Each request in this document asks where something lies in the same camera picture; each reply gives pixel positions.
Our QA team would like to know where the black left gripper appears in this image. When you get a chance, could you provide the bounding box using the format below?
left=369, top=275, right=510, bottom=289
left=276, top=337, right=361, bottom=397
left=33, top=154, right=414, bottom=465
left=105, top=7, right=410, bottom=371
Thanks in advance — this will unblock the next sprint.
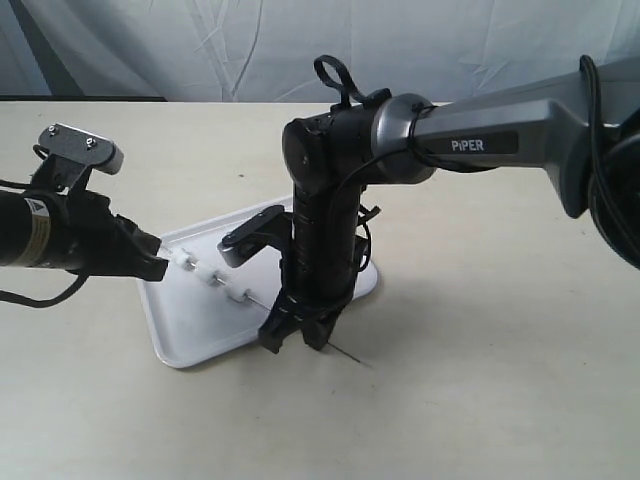
left=29, top=149, right=165, bottom=282

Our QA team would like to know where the white plastic tray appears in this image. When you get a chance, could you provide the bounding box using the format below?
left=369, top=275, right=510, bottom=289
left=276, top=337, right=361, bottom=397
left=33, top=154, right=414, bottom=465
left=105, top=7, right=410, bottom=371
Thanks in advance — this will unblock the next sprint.
left=134, top=194, right=381, bottom=370

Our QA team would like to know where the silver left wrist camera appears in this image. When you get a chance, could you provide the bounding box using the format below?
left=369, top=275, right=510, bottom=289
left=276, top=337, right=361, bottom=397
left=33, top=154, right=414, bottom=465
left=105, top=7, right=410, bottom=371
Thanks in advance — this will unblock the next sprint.
left=38, top=123, right=124, bottom=175

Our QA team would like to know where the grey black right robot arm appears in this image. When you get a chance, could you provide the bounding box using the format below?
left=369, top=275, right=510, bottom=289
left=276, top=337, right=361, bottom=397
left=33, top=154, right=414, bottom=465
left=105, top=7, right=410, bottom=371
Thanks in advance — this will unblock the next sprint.
left=258, top=55, right=639, bottom=352

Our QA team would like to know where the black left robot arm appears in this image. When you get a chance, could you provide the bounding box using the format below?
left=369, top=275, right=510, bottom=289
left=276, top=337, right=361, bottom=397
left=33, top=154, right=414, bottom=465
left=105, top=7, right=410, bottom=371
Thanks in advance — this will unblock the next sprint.
left=1, top=154, right=168, bottom=282

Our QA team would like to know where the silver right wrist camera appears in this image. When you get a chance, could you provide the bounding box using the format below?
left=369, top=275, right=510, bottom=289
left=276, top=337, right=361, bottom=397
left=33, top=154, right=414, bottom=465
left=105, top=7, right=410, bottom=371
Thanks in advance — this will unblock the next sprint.
left=218, top=205, right=288, bottom=268

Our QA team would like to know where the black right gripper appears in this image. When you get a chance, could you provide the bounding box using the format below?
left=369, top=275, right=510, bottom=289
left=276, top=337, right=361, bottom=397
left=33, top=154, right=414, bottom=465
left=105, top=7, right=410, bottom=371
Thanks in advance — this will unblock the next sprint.
left=259, top=184, right=362, bottom=354

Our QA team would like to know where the thin metal skewer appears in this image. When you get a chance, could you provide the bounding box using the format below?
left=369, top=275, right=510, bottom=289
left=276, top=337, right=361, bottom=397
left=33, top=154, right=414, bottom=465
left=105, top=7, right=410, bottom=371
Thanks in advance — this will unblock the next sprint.
left=158, top=248, right=375, bottom=371

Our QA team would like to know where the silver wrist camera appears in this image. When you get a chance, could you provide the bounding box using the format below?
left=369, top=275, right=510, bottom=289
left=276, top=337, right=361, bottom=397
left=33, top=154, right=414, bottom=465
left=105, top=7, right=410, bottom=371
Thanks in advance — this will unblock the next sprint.
left=218, top=205, right=288, bottom=268
left=38, top=123, right=124, bottom=175

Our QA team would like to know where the white backdrop curtain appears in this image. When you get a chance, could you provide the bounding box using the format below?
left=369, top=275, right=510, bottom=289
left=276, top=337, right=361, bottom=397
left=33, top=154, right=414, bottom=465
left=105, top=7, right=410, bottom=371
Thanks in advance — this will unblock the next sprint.
left=1, top=1, right=639, bottom=102

